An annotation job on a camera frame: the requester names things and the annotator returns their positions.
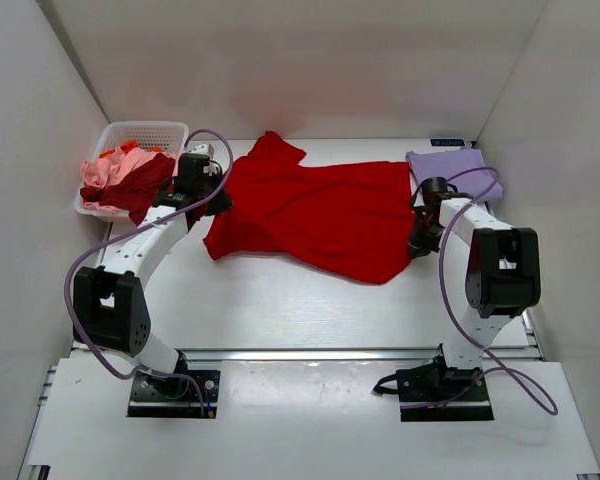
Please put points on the white plastic laundry basket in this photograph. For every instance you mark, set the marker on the white plastic laundry basket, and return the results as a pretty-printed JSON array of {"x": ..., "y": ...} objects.
[{"x": 170, "y": 136}]

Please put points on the folded purple t shirt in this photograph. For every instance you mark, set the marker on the folded purple t shirt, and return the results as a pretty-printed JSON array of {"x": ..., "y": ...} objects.
[{"x": 459, "y": 167}]

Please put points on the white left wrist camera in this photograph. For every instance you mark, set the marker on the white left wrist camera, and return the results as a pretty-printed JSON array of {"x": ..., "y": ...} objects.
[{"x": 200, "y": 149}]

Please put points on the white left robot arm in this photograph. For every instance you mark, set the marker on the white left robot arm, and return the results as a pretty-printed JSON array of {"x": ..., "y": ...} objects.
[{"x": 109, "y": 301}]

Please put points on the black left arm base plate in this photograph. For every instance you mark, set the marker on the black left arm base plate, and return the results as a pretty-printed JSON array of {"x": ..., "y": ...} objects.
[{"x": 153, "y": 397}]

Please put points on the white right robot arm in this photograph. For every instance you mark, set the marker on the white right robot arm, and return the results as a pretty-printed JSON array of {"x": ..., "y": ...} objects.
[{"x": 503, "y": 270}]

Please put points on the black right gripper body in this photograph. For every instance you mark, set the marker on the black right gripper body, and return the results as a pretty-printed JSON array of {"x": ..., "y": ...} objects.
[{"x": 426, "y": 235}]

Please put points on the dark red t shirt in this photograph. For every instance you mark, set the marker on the dark red t shirt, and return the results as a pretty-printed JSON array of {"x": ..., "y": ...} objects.
[{"x": 134, "y": 194}]

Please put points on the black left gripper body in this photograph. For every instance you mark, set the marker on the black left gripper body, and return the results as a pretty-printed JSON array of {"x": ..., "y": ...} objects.
[{"x": 219, "y": 203}]

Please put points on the orange t shirt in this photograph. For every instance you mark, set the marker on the orange t shirt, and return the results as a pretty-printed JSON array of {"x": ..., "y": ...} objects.
[{"x": 127, "y": 147}]

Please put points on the dark blue label sticker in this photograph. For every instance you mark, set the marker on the dark blue label sticker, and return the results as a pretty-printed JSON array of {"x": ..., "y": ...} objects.
[{"x": 447, "y": 142}]

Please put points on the aluminium table rail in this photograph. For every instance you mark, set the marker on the aluminium table rail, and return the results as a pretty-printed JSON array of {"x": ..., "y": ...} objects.
[{"x": 310, "y": 355}]

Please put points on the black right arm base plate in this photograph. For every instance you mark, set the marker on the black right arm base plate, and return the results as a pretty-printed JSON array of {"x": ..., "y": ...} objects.
[{"x": 432, "y": 393}]

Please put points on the pink t shirt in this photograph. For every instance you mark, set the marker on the pink t shirt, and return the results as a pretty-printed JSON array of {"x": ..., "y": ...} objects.
[{"x": 111, "y": 170}]

